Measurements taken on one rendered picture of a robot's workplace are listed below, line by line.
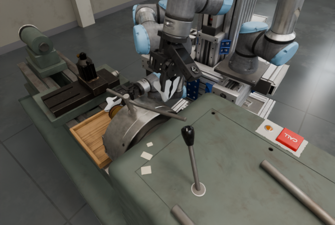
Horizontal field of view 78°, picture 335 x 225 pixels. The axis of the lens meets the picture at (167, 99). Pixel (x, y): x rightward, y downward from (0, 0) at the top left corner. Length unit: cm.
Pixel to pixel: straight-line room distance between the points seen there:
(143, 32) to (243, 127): 50
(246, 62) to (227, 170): 63
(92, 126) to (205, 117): 71
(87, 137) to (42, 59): 78
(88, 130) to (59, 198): 100
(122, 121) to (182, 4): 44
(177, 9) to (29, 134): 236
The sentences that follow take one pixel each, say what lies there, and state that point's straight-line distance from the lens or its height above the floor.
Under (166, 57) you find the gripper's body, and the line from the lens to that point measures 60.
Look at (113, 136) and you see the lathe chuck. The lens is 78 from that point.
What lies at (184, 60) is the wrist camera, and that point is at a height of 148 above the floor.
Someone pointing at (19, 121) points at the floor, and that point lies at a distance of 291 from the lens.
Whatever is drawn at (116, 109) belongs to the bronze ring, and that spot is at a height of 112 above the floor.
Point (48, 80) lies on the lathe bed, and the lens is 174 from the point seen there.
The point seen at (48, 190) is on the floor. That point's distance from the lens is 219.
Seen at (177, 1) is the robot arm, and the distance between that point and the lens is 55.
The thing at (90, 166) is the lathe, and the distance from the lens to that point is 151.
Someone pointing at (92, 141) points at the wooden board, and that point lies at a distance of 117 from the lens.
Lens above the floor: 177
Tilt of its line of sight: 42 degrees down
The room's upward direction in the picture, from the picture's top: straight up
